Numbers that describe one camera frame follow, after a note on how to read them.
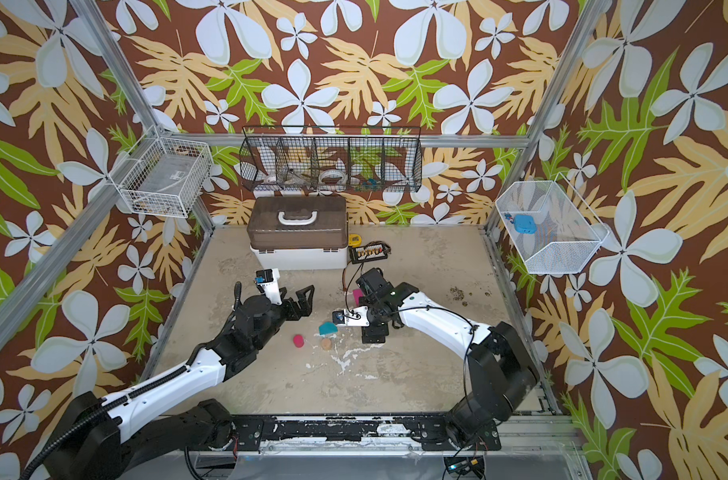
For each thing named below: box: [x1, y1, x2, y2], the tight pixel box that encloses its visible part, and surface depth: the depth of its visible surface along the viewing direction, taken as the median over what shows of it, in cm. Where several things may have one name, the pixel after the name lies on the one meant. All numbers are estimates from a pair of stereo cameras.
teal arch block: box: [319, 321, 338, 335], surface depth 95 cm
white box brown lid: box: [246, 195, 349, 270], surface depth 98 cm
